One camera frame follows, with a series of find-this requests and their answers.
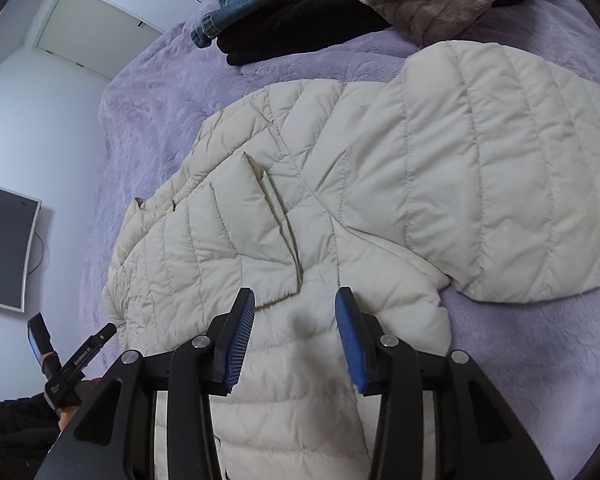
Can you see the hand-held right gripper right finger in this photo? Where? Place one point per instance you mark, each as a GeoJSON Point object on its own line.
{"type": "Point", "coordinates": [348, 342]}

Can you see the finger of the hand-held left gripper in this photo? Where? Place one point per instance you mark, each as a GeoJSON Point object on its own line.
{"type": "Point", "coordinates": [39, 337]}

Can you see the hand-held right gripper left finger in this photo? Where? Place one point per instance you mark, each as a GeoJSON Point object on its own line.
{"type": "Point", "coordinates": [240, 332]}

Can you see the cream puffer jacket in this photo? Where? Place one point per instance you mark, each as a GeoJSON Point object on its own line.
{"type": "Point", "coordinates": [380, 185]}

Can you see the person's left hand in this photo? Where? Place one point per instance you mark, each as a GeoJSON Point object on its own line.
{"type": "Point", "coordinates": [69, 417]}

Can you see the person's black clothing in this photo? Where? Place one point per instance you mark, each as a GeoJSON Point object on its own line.
{"type": "Point", "coordinates": [10, 440]}

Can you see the purple fleece blanket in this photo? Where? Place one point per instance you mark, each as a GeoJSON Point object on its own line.
{"type": "Point", "coordinates": [155, 110]}

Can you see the white wardrobe door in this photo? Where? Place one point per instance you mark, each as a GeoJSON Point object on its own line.
{"type": "Point", "coordinates": [90, 30]}

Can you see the black garment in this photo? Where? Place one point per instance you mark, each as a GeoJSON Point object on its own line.
{"type": "Point", "coordinates": [300, 20]}

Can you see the white-framed wall monitor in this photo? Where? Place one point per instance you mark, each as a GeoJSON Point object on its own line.
{"type": "Point", "coordinates": [5, 250]}

